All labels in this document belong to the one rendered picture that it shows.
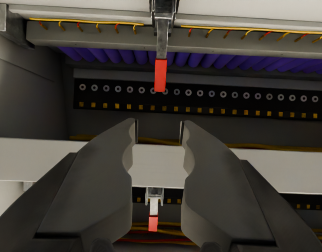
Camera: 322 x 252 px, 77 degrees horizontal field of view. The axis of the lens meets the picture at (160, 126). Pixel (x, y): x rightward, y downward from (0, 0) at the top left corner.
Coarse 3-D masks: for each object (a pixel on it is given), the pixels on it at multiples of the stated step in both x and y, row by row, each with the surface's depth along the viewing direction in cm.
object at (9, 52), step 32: (0, 0) 20; (32, 0) 20; (64, 0) 19; (96, 0) 19; (128, 0) 19; (192, 0) 19; (224, 0) 18; (256, 0) 18; (288, 0) 18; (320, 0) 18; (0, 32) 21; (32, 64) 28
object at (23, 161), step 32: (0, 160) 21; (32, 160) 21; (160, 160) 22; (256, 160) 22; (288, 160) 22; (320, 160) 22; (0, 192) 23; (160, 192) 25; (288, 192) 29; (320, 192) 22
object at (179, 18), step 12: (12, 12) 21; (24, 12) 21; (36, 12) 21; (48, 12) 21; (60, 12) 21; (72, 12) 20; (84, 12) 21; (96, 12) 21; (108, 12) 21; (120, 12) 21; (132, 12) 21; (144, 12) 21; (228, 24) 21; (240, 24) 21; (252, 24) 21; (264, 24) 21; (276, 24) 21; (288, 24) 21; (300, 24) 21; (312, 24) 21
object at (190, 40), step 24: (48, 24) 23; (72, 24) 23; (96, 24) 22; (120, 48) 25; (144, 48) 24; (168, 48) 24; (192, 48) 24; (216, 48) 23; (240, 48) 23; (264, 48) 23; (288, 48) 23; (312, 48) 23
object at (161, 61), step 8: (160, 24) 18; (168, 24) 18; (160, 32) 19; (160, 40) 19; (160, 48) 20; (160, 56) 20; (160, 64) 20; (160, 72) 21; (160, 80) 21; (160, 88) 22
